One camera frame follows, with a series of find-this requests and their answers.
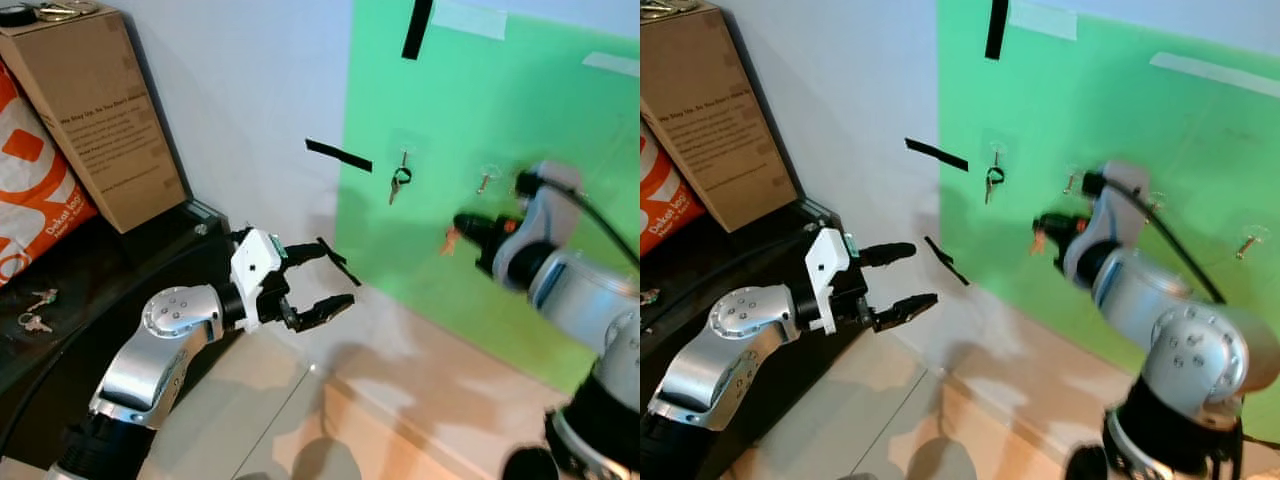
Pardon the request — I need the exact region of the green wall sheet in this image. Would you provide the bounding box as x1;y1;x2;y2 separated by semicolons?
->
935;0;1280;416
335;0;641;396

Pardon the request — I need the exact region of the silver key bunch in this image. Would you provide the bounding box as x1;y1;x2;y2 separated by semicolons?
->
33;0;101;22
640;0;706;21

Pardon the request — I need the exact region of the brown cardboard box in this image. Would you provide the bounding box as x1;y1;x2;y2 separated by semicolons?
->
0;5;191;233
640;0;799;233

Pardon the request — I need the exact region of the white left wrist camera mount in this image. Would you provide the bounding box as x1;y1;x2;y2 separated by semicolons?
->
800;227;859;333
230;228;286;333

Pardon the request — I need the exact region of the black robot foot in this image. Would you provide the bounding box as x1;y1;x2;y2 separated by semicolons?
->
500;446;561;480
1065;445;1126;480

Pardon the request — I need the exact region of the black tape strip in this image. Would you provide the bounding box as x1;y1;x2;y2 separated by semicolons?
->
305;139;373;173
402;0;434;61
316;237;362;287
985;0;1011;61
924;236;969;287
905;138;969;172

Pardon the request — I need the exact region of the orange and white bag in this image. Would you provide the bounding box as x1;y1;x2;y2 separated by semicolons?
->
0;60;98;286
640;125;709;256

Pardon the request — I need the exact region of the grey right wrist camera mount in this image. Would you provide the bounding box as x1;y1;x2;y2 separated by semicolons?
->
515;160;583;256
1062;160;1151;291

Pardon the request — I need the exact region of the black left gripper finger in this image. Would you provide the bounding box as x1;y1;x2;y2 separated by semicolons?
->
872;293;939;334
858;242;917;269
283;243;336;268
288;293;356;334

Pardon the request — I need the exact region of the clear tape piece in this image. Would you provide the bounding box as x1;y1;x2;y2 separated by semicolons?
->
583;52;641;78
1150;52;1280;99
432;0;508;41
1008;0;1079;41

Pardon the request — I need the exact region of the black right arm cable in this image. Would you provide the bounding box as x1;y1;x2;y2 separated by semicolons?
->
515;172;641;269
1085;172;1227;306

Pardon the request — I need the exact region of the black table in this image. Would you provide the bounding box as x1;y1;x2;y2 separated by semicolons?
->
0;200;241;471
640;200;851;480

